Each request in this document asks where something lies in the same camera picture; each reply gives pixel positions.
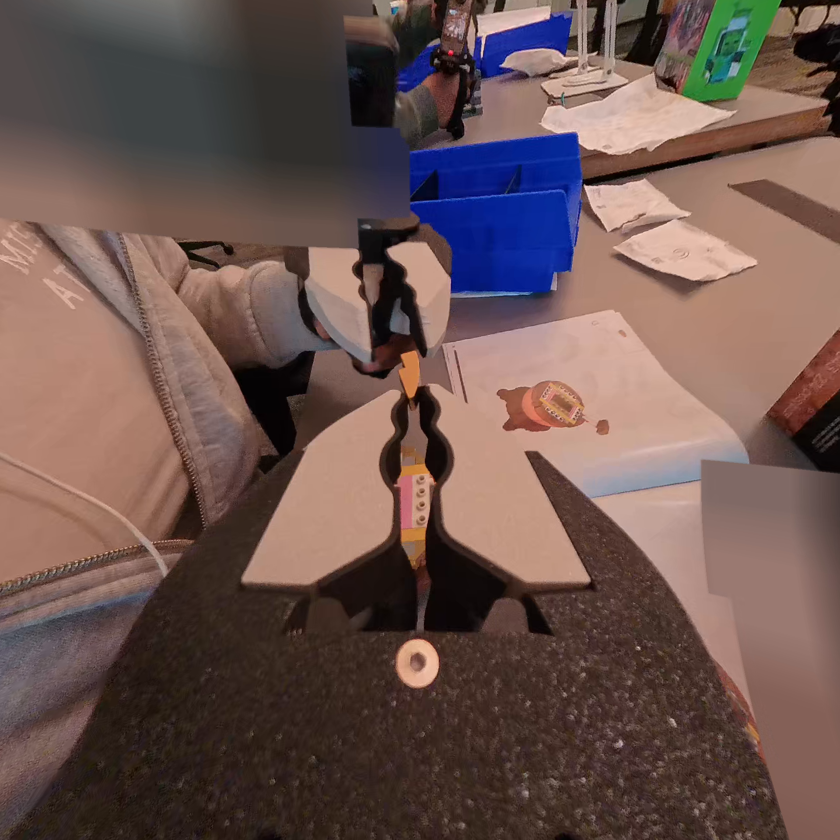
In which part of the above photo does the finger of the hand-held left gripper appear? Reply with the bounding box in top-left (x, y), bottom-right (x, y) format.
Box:
top-left (306, 250), bottom-right (382, 366)
top-left (394, 243), bottom-right (454, 345)

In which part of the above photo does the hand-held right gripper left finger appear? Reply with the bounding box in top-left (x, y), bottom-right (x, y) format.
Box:
top-left (243, 392), bottom-right (405, 594)

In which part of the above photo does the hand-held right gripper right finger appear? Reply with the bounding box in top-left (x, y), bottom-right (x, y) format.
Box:
top-left (427, 392), bottom-right (594, 611)

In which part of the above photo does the small tan slope brick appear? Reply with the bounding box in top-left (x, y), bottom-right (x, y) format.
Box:
top-left (398, 348), bottom-right (424, 403)

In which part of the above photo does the brick pot model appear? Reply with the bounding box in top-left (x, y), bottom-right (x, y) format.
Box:
top-left (398, 444), bottom-right (434, 568)

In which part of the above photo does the blue plastic bin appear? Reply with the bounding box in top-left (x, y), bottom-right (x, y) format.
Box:
top-left (407, 132), bottom-right (585, 298)
top-left (394, 11), bottom-right (574, 95)

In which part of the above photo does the white instruction booklet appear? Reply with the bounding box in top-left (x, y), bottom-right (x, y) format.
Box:
top-left (440, 310), bottom-right (752, 716)

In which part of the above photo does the white printed board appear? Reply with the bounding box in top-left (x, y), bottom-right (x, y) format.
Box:
top-left (545, 0), bottom-right (631, 99)

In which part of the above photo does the black flower print box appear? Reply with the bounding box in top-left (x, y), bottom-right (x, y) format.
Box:
top-left (768, 329), bottom-right (840, 473)

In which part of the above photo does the green cardboard box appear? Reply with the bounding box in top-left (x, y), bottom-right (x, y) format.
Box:
top-left (654, 0), bottom-right (784, 103)

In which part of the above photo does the white earphone cable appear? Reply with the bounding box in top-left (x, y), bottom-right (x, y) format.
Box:
top-left (0, 453), bottom-right (172, 578)

